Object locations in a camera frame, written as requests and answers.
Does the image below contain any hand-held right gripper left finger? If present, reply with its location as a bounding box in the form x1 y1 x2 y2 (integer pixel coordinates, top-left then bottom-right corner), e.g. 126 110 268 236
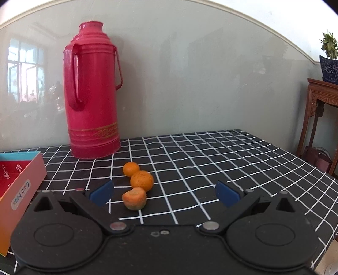
25 180 130 236

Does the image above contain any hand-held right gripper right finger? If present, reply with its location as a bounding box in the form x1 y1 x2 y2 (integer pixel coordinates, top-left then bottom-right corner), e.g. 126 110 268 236
199 180 304 236

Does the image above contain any orange carrot piece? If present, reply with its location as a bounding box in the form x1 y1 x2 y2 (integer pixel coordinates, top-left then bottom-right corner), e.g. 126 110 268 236
121 187 147 211

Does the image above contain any small orange mandarin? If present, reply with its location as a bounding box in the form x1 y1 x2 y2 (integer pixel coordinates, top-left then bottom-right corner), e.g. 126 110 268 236
123 162 140 177
130 170 154 192

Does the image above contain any colourful cardboard box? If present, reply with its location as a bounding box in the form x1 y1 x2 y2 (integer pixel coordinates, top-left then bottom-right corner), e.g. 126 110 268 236
0 151 48 257

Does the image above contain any black white checked tablecloth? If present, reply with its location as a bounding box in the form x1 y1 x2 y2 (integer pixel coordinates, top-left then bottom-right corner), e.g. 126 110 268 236
0 129 338 273

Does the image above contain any dark pink container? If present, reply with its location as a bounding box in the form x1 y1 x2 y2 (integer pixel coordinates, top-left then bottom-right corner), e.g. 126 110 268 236
303 146 332 173

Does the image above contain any red thermos flask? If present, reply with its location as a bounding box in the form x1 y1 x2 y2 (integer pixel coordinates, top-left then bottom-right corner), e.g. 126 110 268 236
63 21 123 160

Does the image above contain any carved wooden side table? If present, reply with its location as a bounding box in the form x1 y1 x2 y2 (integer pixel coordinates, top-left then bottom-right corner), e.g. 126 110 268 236
296 78 338 175

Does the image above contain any potted plant blue pot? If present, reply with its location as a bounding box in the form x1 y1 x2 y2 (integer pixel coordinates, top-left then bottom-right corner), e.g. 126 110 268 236
319 31 338 85

